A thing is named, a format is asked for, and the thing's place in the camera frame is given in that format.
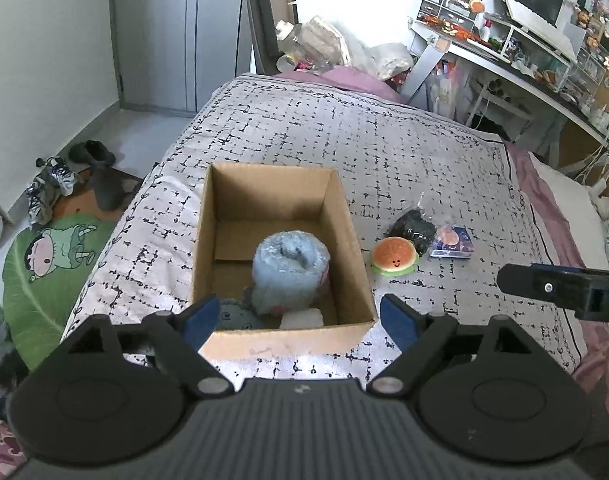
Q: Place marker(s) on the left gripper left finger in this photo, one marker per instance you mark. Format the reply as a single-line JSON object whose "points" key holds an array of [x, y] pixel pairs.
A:
{"points": [[174, 341]]}

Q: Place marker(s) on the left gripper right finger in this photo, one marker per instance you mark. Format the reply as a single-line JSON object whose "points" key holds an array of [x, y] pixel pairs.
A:
{"points": [[422, 339]]}

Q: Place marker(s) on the grey black soft toy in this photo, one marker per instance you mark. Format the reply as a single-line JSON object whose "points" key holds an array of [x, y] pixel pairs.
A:
{"points": [[239, 314]]}

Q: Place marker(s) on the burger squishy toy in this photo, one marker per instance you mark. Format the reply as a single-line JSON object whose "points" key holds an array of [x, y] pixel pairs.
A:
{"points": [[394, 256]]}

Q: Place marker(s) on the blue planet print packet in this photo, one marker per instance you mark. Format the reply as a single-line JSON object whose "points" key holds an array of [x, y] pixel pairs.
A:
{"points": [[452, 242]]}

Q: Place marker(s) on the white soft packet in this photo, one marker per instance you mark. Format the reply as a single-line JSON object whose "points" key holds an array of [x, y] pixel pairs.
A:
{"points": [[307, 319]]}

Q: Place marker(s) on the black item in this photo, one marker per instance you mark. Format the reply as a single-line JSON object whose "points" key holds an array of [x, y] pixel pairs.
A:
{"points": [[416, 226]]}

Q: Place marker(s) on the blue fuzzy plush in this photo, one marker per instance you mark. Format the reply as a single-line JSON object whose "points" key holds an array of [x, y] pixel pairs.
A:
{"points": [[288, 270]]}

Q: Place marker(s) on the pink bed sheet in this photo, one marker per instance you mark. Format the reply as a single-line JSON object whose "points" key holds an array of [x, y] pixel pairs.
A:
{"points": [[594, 336]]}

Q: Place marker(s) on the white blanket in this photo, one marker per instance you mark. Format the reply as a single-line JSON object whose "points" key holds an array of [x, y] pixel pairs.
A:
{"points": [[587, 215]]}

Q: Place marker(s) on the brown cardboard box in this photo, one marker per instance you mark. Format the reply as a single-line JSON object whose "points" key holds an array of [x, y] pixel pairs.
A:
{"points": [[241, 204]]}

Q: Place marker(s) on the green cartoon floor mat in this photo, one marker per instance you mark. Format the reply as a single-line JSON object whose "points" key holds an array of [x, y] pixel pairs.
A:
{"points": [[43, 275]]}

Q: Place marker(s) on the dark slippers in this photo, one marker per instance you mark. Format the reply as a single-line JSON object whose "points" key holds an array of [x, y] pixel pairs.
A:
{"points": [[112, 188]]}

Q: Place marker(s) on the grey sneakers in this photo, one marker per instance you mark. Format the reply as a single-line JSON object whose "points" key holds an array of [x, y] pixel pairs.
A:
{"points": [[54, 180]]}

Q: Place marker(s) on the white desk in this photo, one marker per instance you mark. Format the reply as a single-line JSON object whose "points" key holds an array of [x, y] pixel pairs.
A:
{"points": [[490, 61]]}

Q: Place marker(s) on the white keyboard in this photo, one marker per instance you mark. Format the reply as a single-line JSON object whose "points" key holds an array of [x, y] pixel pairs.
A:
{"points": [[533, 22]]}

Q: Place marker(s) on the pink pillow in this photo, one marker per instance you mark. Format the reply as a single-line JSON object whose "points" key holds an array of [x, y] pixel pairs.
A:
{"points": [[347, 78]]}

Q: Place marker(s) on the paper cup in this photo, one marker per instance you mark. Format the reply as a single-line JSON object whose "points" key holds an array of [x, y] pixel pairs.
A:
{"points": [[287, 64]]}

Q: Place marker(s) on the white plastic bags pile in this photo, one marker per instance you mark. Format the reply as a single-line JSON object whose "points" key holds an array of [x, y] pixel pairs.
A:
{"points": [[328, 46]]}

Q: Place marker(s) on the clear plastic jar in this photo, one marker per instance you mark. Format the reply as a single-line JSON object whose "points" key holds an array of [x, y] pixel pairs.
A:
{"points": [[287, 36]]}

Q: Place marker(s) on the grey drawer organizer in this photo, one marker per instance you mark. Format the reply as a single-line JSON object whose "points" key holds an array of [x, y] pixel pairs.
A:
{"points": [[455, 12]]}

